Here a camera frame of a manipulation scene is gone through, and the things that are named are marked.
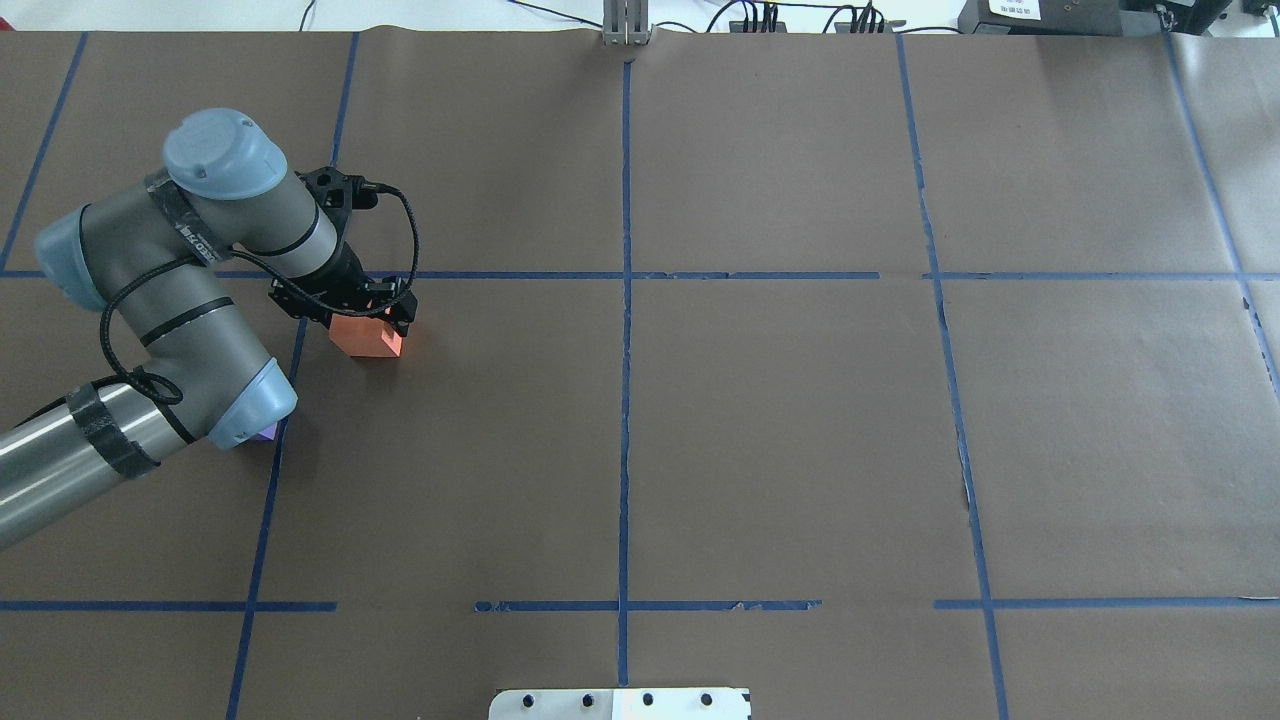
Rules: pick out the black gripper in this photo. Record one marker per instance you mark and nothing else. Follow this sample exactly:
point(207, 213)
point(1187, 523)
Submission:
point(343, 279)

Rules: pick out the orange foam cube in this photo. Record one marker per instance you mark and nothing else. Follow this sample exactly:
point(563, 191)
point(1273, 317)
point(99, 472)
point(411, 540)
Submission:
point(365, 336)

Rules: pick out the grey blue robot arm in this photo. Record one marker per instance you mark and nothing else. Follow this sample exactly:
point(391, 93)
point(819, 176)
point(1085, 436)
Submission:
point(185, 364)

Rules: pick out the dark purple foam cube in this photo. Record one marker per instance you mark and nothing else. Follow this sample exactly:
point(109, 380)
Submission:
point(267, 434)

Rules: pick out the black box on shelf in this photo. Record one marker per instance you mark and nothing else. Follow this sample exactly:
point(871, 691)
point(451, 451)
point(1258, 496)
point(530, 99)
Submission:
point(1088, 18)

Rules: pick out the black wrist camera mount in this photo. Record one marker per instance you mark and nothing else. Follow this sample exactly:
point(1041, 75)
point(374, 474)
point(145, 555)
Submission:
point(339, 196)

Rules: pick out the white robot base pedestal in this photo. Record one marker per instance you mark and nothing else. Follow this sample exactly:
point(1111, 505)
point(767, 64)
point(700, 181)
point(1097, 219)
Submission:
point(623, 703)

